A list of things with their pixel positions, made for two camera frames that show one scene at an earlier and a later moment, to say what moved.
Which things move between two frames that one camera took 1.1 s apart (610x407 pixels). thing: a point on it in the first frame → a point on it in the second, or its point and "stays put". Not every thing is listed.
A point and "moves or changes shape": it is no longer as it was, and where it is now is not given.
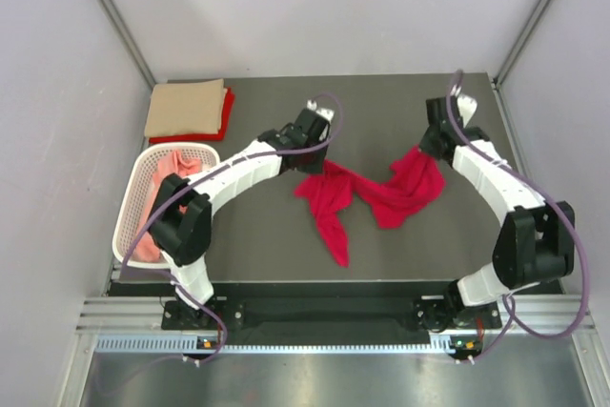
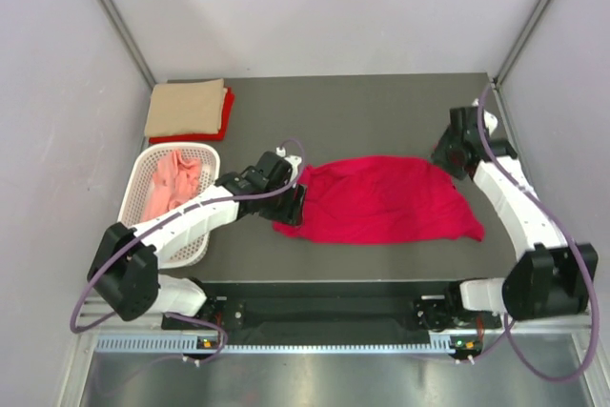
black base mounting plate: (340, 310) stays put
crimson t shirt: (416, 179) moves or changes shape
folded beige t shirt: (185, 108) stays put
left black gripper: (315, 167) → (291, 213)
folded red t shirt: (227, 110) stays put
